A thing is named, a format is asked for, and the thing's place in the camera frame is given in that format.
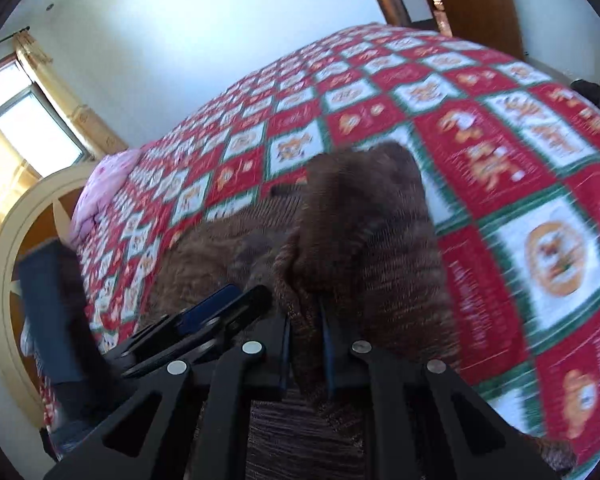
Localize wooden door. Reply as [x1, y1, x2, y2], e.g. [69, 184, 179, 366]
[422, 0, 527, 59]

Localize pink pillow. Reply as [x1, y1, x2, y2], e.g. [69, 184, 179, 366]
[70, 148, 144, 252]

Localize brown knit sweater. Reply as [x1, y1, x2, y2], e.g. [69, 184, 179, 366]
[145, 141, 579, 480]

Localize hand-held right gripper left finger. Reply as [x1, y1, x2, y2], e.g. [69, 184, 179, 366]
[42, 312, 293, 480]

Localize dark object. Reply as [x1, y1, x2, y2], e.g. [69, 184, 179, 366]
[570, 73, 600, 107]

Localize window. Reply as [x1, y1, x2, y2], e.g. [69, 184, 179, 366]
[0, 59, 89, 165]

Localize white patterned cloth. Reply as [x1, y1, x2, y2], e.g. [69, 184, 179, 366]
[21, 321, 45, 357]

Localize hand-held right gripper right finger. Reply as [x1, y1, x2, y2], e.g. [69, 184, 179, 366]
[317, 300, 562, 480]

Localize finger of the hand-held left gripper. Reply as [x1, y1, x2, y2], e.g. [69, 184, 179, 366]
[121, 285, 275, 378]
[125, 283, 243, 353]

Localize cream and brown headboard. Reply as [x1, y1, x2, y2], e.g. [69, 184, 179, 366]
[0, 162, 100, 427]

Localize red checkered printed bedspread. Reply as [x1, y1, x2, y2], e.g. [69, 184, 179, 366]
[39, 22, 600, 467]

